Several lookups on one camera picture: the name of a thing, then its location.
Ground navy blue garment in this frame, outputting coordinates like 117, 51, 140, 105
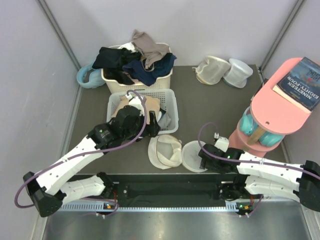
122, 59, 157, 87

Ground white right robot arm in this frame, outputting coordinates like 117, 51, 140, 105
198, 138, 320, 212

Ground black garment in basket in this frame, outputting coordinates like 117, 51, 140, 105
92, 47, 142, 86

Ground cream laundry basket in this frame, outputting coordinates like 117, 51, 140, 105
101, 60, 174, 93

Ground beige mesh laundry bag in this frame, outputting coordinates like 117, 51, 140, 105
192, 55, 231, 86

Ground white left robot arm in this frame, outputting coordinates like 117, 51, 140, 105
23, 94, 161, 217

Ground pink two-tier side table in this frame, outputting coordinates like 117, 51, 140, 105
228, 57, 310, 157

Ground white garment in basket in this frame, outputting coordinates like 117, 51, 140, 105
118, 42, 137, 53

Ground blue paperback book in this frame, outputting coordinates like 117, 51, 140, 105
272, 57, 320, 114

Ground teal headphones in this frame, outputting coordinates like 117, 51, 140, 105
239, 106, 285, 147

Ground white mesh laundry bag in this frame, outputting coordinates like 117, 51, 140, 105
222, 58, 253, 89
147, 134, 207, 173

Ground beige folded garment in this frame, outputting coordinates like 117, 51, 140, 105
112, 95, 160, 125

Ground white perforated basket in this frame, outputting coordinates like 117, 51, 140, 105
106, 88, 179, 135

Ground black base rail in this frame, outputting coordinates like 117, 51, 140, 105
94, 173, 266, 208

